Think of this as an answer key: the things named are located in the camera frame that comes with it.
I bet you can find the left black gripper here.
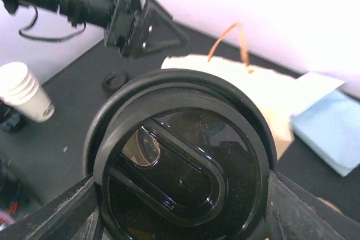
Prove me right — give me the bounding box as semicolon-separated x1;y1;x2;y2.
103;0;188;57

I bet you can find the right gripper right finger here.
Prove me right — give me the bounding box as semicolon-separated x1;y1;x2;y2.
265;171;359;239

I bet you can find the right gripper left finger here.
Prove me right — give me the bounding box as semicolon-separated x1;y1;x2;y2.
1;174;102;239

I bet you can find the brown paper bag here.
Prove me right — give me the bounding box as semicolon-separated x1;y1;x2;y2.
160;22;296;159

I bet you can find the black cup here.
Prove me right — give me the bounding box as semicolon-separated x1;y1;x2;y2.
82;69;278;176

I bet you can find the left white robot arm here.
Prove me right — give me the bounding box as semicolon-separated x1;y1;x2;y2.
2;0;188;58

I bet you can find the black cup lids stack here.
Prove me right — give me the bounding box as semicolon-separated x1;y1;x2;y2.
101;71;129;92

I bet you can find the blue paper bag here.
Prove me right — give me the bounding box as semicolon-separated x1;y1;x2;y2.
291;90;359;177

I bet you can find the paper cup stack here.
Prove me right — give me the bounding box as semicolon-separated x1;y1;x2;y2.
1;62;55;123

